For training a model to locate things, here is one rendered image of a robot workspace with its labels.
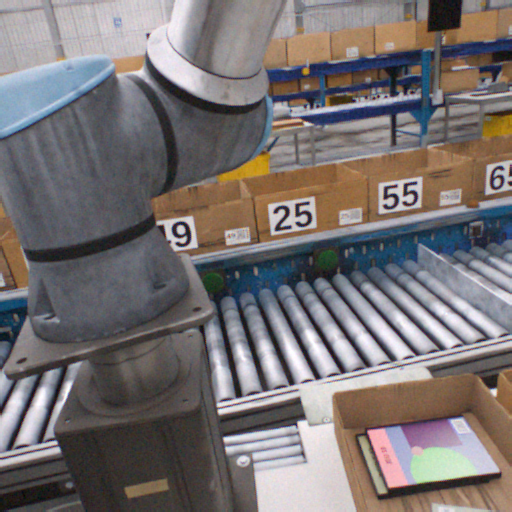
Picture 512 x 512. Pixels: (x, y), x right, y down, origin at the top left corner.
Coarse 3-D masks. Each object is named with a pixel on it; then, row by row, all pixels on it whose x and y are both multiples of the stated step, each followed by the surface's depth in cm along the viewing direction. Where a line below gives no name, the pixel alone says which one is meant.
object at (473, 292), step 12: (420, 252) 151; (432, 252) 144; (420, 264) 153; (432, 264) 145; (444, 264) 138; (444, 276) 139; (456, 276) 132; (468, 276) 127; (456, 288) 134; (468, 288) 128; (480, 288) 122; (468, 300) 129; (480, 300) 123; (492, 300) 118; (504, 300) 113; (492, 312) 119; (504, 312) 114; (504, 324) 115
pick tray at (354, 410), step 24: (408, 384) 84; (432, 384) 85; (456, 384) 85; (480, 384) 82; (336, 408) 80; (360, 408) 86; (384, 408) 86; (408, 408) 87; (432, 408) 87; (456, 408) 87; (480, 408) 83; (504, 408) 75; (336, 432) 84; (360, 432) 86; (480, 432) 83; (504, 432) 76; (360, 456) 81; (504, 456) 77; (360, 480) 76; (504, 480) 73; (360, 504) 66; (384, 504) 72; (408, 504) 71; (456, 504) 70; (480, 504) 70; (504, 504) 69
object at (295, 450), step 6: (270, 450) 86; (276, 450) 86; (282, 450) 86; (288, 450) 85; (294, 450) 85; (300, 450) 85; (252, 456) 85; (258, 456) 85; (264, 456) 85; (270, 456) 85; (276, 456) 85; (282, 456) 85; (288, 456) 85
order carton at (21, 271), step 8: (8, 232) 140; (8, 240) 133; (16, 240) 134; (8, 248) 134; (16, 248) 135; (8, 256) 135; (16, 256) 136; (16, 264) 136; (24, 264) 137; (16, 272) 137; (24, 272) 138; (16, 280) 138; (24, 280) 139
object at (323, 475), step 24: (312, 432) 89; (312, 456) 83; (336, 456) 83; (264, 480) 80; (288, 480) 79; (312, 480) 79; (336, 480) 78; (264, 504) 75; (288, 504) 75; (312, 504) 74; (336, 504) 74
